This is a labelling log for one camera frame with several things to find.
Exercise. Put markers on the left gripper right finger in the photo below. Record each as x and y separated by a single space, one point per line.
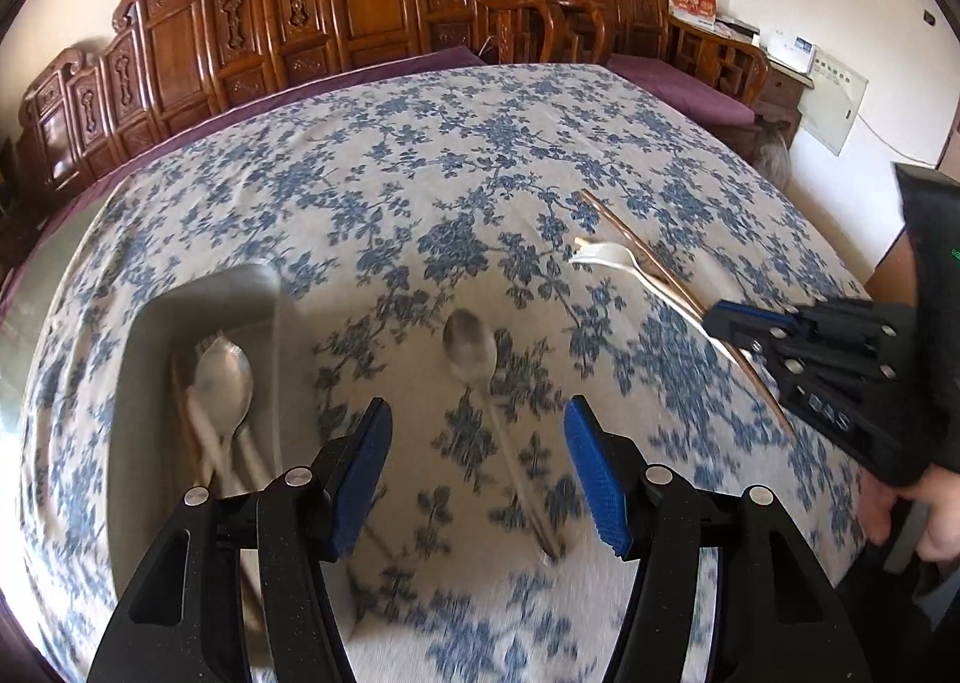
611 470

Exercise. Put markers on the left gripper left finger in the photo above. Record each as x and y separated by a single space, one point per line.
348 469

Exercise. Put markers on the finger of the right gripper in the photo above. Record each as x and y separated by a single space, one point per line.
742 317

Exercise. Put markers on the pale chopstick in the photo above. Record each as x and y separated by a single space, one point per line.
187 430

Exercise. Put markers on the small silver metal spoon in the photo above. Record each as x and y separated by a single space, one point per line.
252 462

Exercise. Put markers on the large silver metal spoon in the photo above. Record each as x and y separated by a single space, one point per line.
470 349

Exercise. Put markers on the white plastic fork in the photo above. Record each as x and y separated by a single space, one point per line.
619 257

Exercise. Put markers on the rectangular metal utensil box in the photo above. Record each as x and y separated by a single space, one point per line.
217 521

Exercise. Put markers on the wooden chopstick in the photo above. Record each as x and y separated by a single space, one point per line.
649 262

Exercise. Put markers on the purple seat cushion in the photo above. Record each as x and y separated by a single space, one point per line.
694 99

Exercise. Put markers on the wooden side cabinet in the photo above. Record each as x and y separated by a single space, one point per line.
779 100

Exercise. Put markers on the blue floral tablecloth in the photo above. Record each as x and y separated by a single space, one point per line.
384 208

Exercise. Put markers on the white telephone device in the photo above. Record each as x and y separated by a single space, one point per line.
791 51

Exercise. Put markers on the red printed box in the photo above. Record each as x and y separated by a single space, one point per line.
701 13

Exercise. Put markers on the carved wooden sofa bench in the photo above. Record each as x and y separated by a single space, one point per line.
176 63

